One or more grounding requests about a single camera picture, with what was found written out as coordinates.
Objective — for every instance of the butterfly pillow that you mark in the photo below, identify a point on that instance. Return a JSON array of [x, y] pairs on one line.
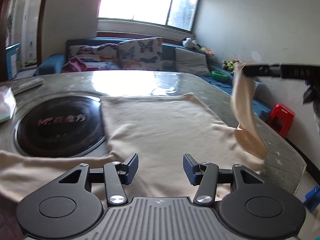
[[141, 54], [91, 58]]

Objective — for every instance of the green bowl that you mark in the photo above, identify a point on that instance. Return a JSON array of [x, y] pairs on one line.
[[219, 76]]

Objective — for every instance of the black round induction cooktop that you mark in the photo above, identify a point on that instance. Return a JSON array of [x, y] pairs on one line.
[[69, 126]]

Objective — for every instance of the blue cabinet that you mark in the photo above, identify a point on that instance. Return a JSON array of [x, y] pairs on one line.
[[12, 60]]

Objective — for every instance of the cream sweatshirt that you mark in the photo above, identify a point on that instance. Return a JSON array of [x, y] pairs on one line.
[[160, 129]]

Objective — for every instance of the tissue pack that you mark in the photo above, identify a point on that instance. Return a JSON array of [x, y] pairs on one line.
[[7, 104]]

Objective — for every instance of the blue sofa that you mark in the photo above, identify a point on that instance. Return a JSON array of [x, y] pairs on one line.
[[54, 65]]

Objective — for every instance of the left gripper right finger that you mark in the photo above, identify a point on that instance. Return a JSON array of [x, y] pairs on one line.
[[247, 203]]

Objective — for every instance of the grey cushion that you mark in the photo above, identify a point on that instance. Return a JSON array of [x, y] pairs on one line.
[[191, 62]]

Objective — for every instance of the panda plush toy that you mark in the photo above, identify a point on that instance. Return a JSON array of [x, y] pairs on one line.
[[190, 44]]

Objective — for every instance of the red plastic stool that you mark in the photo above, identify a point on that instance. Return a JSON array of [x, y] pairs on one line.
[[281, 119]]

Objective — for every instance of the grey remote control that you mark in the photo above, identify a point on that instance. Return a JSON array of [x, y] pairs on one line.
[[27, 85]]

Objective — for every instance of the magenta cloth on sofa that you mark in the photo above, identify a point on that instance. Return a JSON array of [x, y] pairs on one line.
[[75, 64]]

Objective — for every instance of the window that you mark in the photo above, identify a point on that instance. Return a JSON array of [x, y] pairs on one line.
[[178, 14]]

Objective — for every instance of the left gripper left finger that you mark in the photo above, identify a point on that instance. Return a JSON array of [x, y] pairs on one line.
[[66, 208]]

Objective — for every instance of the butterfly pillow left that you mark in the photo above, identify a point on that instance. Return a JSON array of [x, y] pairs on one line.
[[91, 58]]

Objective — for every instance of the small plush toys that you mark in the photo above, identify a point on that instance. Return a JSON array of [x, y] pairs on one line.
[[229, 65]]

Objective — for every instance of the butterfly pillow right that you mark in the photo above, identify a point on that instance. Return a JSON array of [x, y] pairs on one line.
[[141, 54]]

